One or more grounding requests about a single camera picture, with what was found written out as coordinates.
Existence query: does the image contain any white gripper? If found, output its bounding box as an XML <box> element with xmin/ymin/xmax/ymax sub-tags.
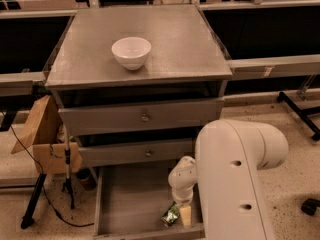
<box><xmin>168</xmin><ymin>156</ymin><xmax>197</xmax><ymax>228</ymax></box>

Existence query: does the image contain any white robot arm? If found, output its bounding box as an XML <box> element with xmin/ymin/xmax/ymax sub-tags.
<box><xmin>168</xmin><ymin>119</ymin><xmax>289</xmax><ymax>240</ymax></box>

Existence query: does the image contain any grey open bottom drawer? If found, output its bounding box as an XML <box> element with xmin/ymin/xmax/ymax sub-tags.
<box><xmin>93</xmin><ymin>160</ymin><xmax>204</xmax><ymax>240</ymax></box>

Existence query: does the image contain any grey middle drawer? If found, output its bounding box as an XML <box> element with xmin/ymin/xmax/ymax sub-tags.
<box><xmin>79</xmin><ymin>138</ymin><xmax>196</xmax><ymax>167</ymax></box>

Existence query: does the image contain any grey top drawer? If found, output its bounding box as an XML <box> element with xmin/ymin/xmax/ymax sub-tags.
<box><xmin>59</xmin><ymin>98</ymin><xmax>224</xmax><ymax>136</ymax></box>

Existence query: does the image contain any brass top drawer knob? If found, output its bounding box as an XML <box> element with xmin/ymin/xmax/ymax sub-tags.
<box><xmin>141</xmin><ymin>113</ymin><xmax>150</xmax><ymax>122</ymax></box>

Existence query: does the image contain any grey wooden drawer cabinet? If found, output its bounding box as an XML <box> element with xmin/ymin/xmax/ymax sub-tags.
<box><xmin>46</xmin><ymin>5</ymin><xmax>232</xmax><ymax>240</ymax></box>

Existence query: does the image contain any dark round cup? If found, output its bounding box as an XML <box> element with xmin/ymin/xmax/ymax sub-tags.
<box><xmin>76</xmin><ymin>168</ymin><xmax>96</xmax><ymax>191</ymax></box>

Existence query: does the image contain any black caster wheel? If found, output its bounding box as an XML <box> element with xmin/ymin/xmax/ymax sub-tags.
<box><xmin>301</xmin><ymin>198</ymin><xmax>320</xmax><ymax>216</ymax></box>

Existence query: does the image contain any black stand base right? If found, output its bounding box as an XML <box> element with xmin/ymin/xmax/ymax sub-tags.
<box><xmin>277</xmin><ymin>92</ymin><xmax>320</xmax><ymax>141</ymax></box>

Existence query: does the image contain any black tripod stand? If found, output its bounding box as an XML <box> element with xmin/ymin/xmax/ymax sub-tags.
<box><xmin>20</xmin><ymin>123</ymin><xmax>76</xmax><ymax>231</ymax></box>

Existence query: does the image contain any open cardboard box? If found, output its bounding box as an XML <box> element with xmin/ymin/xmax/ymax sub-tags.
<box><xmin>10</xmin><ymin>95</ymin><xmax>83</xmax><ymax>175</ymax></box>

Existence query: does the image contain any white ceramic bowl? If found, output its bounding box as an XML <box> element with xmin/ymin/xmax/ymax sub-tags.
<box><xmin>111</xmin><ymin>37</ymin><xmax>152</xmax><ymax>70</ymax></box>

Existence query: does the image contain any black floor cable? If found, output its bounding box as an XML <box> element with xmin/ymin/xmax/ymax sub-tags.
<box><xmin>9</xmin><ymin>125</ymin><xmax>95</xmax><ymax>229</ymax></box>

